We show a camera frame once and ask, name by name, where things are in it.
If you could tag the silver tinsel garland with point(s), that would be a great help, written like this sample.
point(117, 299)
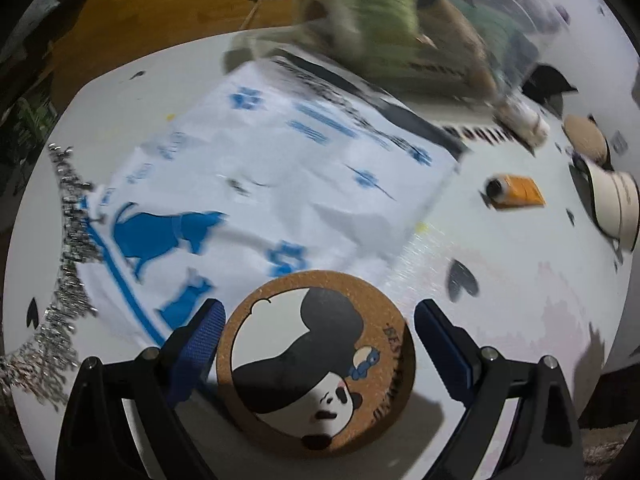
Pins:
point(70, 240)

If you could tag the white and blue wipes pouch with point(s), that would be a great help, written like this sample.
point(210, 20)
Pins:
point(280, 185)

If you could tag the cream round cup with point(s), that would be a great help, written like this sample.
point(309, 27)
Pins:
point(615, 200)

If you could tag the small white square tag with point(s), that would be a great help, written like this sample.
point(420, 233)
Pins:
point(620, 142)

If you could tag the jute twine spool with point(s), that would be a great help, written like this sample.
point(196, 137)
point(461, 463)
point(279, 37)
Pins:
point(450, 25)

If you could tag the beige woven rug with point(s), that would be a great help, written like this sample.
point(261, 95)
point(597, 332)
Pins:
point(602, 447)

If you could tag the small brown labelled bottle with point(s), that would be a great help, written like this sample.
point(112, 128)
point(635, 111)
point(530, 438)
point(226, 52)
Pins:
point(525, 122)

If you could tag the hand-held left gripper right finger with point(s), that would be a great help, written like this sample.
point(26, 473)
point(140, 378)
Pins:
point(442, 342)

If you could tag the beige powder puff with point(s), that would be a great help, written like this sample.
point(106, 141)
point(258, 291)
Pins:
point(585, 137)

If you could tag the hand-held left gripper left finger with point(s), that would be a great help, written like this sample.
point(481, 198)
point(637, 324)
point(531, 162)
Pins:
point(200, 345)

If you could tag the black flat object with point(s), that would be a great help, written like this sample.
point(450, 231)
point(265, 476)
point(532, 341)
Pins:
point(547, 85)

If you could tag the cork panda coaster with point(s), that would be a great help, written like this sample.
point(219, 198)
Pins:
point(310, 340)

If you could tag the clear plastic container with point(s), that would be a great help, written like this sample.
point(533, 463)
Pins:
point(450, 67)

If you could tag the green plush cloth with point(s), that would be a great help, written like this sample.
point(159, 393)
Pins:
point(385, 5)

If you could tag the orange tube with black cap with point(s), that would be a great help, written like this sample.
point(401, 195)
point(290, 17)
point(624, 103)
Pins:
point(522, 191)

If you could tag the green box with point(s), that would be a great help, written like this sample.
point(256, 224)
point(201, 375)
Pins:
point(27, 120)

